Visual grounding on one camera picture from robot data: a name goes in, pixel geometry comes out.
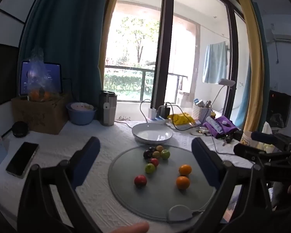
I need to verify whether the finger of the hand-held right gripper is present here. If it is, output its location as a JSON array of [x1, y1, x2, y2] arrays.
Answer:
[[251, 131, 289, 147], [233, 143, 291, 161]]

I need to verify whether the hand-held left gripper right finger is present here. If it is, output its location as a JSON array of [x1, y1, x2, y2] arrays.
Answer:
[[191, 137, 273, 233]]

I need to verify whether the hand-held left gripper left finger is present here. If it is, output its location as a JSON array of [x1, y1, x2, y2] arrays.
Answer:
[[17, 136, 105, 233]]

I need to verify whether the orange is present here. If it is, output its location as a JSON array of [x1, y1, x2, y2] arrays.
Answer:
[[176, 176, 191, 190], [179, 164, 192, 176]]

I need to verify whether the red apple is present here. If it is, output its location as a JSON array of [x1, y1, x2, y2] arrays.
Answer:
[[134, 175, 147, 188]]

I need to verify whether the white plate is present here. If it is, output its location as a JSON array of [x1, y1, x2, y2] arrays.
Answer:
[[132, 123, 173, 144]]

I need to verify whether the person's left hand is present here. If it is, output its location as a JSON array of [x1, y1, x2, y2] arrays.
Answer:
[[110, 222, 150, 233]]

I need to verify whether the crumpled tissue paper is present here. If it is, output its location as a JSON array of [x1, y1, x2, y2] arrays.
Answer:
[[259, 121, 273, 134]]

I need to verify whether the black bag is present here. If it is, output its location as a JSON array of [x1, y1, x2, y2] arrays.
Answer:
[[265, 90, 291, 129]]

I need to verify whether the purple cloth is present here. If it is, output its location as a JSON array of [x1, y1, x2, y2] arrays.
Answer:
[[200, 116, 239, 139]]

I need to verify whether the white tube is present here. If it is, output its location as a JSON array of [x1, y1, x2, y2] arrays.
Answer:
[[206, 116, 223, 130]]

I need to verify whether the white textured tablecloth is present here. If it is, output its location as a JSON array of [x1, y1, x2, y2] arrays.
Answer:
[[0, 119, 257, 233]]

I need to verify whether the blue bowl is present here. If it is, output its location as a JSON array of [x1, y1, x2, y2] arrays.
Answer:
[[66, 102, 97, 126]]

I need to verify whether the teal curtain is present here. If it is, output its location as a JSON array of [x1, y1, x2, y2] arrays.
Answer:
[[18, 0, 109, 117], [234, 58, 252, 128]]

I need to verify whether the white woven basket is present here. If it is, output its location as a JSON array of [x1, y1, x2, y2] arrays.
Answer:
[[192, 99, 212, 122]]

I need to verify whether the stainless steel tumbler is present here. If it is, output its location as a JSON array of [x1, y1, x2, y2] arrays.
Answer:
[[98, 90, 117, 127]]

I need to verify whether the yellow plastic bag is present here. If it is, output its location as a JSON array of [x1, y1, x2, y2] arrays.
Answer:
[[167, 112, 195, 125]]

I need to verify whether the round grey mat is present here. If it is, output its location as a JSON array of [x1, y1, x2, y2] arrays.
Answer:
[[108, 146, 217, 222]]

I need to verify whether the white power strip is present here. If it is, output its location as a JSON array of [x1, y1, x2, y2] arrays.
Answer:
[[145, 116, 170, 125]]

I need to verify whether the black charger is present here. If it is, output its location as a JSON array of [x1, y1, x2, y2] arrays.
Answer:
[[159, 105, 170, 119]]

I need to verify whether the cardboard box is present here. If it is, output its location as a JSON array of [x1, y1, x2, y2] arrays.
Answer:
[[11, 95, 72, 135]]

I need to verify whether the black smartphone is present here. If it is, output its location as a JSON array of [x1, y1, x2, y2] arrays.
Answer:
[[5, 142, 39, 179]]

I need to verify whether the white desk lamp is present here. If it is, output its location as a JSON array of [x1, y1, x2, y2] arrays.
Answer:
[[210, 78, 236, 110]]

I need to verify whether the yellow curtain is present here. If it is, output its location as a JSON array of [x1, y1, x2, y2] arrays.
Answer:
[[229, 0, 265, 133], [97, 0, 124, 97]]

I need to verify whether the black round object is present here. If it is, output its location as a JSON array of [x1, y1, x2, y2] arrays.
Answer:
[[12, 121, 29, 138]]

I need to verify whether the clear plastic bag of oranges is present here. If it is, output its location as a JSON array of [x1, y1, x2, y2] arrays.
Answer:
[[27, 47, 51, 102]]

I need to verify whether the tablet computer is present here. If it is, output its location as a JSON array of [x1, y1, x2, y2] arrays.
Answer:
[[19, 61, 63, 96]]

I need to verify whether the light blue hanging towel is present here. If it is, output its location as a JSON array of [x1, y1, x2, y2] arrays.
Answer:
[[202, 41, 228, 84]]

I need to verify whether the balcony railing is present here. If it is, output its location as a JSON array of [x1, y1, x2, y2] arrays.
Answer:
[[104, 65, 188, 102]]

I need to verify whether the white air conditioner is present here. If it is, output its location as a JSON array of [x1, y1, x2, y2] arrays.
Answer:
[[264, 24, 291, 44]]

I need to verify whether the dark window frame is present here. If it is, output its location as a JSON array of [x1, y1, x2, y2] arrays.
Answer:
[[152, 0, 175, 112], [223, 1, 240, 124]]

